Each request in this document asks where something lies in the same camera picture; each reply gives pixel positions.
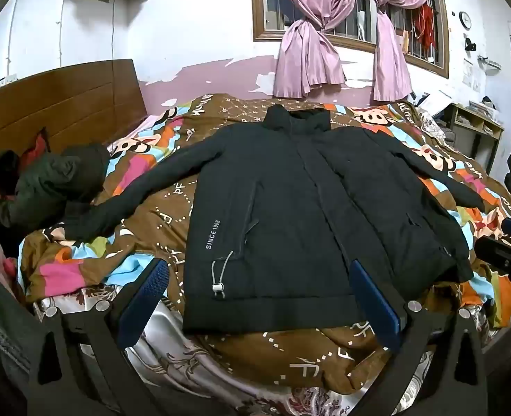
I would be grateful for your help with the white wall paper sheets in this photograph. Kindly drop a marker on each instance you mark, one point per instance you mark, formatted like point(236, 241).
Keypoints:
point(471, 73)

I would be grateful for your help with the dark green jacket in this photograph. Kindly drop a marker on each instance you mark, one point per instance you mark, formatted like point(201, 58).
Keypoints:
point(52, 182)

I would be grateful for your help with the white papers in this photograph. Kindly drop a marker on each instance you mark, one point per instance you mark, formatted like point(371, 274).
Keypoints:
point(433, 102)

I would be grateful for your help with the black wall hook item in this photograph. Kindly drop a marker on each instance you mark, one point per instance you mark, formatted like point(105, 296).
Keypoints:
point(470, 44)

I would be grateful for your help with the dark grey cloth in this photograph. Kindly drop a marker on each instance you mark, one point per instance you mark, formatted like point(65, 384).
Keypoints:
point(4, 333)

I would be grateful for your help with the red cloth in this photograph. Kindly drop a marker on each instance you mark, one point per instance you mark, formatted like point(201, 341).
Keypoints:
point(34, 147)

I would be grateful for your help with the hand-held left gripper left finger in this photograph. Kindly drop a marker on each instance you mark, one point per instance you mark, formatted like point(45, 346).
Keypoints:
point(145, 299)

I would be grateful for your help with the wooden headboard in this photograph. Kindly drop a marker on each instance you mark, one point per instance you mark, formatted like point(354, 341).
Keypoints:
point(64, 108)

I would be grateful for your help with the brown printed blanket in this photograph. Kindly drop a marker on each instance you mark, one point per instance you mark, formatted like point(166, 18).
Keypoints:
point(160, 208)

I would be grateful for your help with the pink curtain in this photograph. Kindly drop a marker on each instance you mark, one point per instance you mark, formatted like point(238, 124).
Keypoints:
point(389, 60)
point(307, 52)

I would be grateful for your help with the black jacket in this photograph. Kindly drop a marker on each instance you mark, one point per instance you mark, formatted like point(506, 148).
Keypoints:
point(281, 225)

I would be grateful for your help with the small wall rack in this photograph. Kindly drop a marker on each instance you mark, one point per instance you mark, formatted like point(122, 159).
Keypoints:
point(488, 64)

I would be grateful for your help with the wooden desk shelf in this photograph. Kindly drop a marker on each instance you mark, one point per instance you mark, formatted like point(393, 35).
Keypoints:
point(476, 125)

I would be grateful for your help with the round wall clock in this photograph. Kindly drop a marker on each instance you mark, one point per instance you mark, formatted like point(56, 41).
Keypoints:
point(465, 19)

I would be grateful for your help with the red hanging clothes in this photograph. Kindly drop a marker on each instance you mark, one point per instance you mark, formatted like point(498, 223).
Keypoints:
point(424, 26)

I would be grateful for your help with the wooden window frame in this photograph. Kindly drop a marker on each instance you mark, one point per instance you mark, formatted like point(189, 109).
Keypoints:
point(258, 8)

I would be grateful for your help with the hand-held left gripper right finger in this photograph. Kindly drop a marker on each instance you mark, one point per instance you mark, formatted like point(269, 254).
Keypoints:
point(374, 307)

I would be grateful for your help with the white wall outlet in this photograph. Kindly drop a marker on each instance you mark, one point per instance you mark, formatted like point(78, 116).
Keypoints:
point(5, 81)

